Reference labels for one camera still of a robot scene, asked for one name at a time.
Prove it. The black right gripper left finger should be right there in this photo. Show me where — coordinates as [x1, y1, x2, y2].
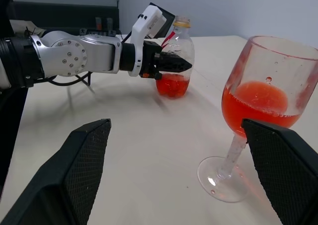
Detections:
[0, 118, 112, 225]

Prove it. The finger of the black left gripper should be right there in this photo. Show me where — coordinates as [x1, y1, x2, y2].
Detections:
[155, 52, 193, 75]
[162, 49, 184, 57]

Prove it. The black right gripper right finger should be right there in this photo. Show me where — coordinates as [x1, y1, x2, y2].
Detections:
[241, 118, 318, 225]

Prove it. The clear plastic bottle red label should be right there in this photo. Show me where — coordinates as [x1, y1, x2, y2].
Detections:
[155, 15, 195, 97]

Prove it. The wine glass with red drink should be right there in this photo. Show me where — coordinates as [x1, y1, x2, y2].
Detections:
[197, 35, 318, 203]

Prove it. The small black orange fixture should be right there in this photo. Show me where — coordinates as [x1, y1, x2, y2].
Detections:
[95, 17, 113, 32]

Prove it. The dark background cabinet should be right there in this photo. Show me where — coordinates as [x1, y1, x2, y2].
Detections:
[11, 0, 120, 30]

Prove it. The red wire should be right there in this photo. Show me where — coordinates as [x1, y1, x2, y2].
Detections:
[160, 30, 176, 48]

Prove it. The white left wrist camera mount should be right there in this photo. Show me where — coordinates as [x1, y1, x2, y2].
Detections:
[127, 2, 176, 77]

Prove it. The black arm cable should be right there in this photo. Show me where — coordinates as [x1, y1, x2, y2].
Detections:
[47, 71, 95, 94]

